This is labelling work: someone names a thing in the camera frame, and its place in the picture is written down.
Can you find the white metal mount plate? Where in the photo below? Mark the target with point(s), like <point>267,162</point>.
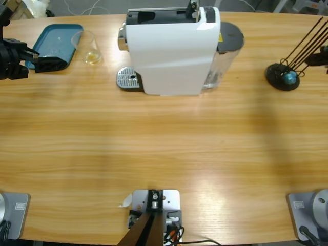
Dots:
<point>171,202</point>

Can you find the dark brown post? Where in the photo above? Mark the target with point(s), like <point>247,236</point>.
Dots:
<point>143,230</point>

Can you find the white capsule coffee machine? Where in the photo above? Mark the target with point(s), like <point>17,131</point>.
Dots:
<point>169,56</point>

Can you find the blue coffee capsule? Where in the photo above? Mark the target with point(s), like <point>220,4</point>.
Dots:
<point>290,77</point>

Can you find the white plastic stool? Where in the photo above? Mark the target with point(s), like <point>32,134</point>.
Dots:
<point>302,6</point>

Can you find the teal plastic tray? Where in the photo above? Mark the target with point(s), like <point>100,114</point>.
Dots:
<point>56,38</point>

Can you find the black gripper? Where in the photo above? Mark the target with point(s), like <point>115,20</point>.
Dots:
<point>10,59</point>

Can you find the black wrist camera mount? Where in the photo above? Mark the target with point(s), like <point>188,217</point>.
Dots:
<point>3,14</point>

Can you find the clear glass cup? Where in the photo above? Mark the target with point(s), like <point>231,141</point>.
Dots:
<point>89,56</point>

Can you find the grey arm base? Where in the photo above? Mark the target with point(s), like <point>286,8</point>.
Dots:
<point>20,217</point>
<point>297,217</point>

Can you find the black connector box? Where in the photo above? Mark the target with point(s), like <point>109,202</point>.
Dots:
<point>176,214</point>

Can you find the white tape tag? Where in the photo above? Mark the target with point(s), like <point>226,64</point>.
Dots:
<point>127,201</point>

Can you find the black post bracket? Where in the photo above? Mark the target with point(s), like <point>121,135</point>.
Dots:
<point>151,205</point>

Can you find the brown cardboard box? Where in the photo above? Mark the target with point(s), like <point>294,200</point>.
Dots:
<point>16,5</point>

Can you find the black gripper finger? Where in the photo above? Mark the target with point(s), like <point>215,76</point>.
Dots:
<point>320,56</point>
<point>320,63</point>

